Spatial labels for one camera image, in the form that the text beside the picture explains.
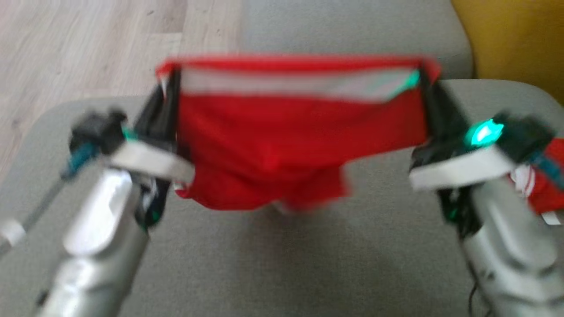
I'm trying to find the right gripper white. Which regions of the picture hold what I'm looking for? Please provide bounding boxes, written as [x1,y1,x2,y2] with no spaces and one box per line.
[408,69,516,191]

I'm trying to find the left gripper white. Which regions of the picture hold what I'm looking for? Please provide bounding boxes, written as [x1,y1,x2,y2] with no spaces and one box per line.
[108,70,195,184]

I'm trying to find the red shirt white hem band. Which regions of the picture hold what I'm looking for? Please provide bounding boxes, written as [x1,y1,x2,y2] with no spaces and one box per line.
[156,55,441,213]

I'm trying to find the red and white shirt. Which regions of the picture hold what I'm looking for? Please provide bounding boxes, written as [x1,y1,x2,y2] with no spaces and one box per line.
[509,139,564,226]

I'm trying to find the yellow cushion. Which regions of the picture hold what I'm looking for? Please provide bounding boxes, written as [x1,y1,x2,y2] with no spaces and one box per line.
[450,0,564,104]

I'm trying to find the grey sofa back cushion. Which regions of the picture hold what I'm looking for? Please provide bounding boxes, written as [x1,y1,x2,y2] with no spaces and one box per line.
[240,0,474,82]

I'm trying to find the grey sofa seat cushion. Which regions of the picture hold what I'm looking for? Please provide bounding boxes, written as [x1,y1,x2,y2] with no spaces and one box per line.
[0,78,564,317]

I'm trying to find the left arm blue-plug cable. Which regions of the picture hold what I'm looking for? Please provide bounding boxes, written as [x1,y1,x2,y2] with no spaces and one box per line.
[0,141,102,258]

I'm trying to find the arm blue-plug cable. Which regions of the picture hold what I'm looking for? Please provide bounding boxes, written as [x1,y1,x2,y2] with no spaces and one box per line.
[529,150,564,190]
[0,141,102,258]

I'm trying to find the right arm blue-plug cable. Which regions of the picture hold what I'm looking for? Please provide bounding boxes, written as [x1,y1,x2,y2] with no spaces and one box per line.
[529,150,564,190]

